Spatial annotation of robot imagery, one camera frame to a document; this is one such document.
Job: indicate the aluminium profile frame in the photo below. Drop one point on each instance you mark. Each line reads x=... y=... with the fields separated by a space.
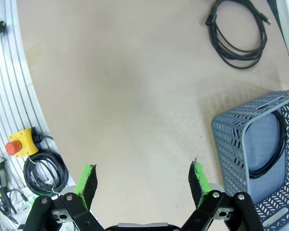
x=4 y=96

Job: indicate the blue-grey perforated plastic basket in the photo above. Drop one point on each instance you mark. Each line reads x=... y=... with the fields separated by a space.
x=231 y=149

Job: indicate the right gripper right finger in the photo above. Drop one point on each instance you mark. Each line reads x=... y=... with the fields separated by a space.
x=200 y=183

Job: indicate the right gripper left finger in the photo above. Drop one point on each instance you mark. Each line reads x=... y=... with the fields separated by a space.
x=86 y=183

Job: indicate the yellow emergency stop button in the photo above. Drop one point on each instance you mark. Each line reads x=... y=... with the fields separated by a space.
x=26 y=142

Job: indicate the grey handheld device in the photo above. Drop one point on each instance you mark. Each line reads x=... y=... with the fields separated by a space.
x=0 y=168

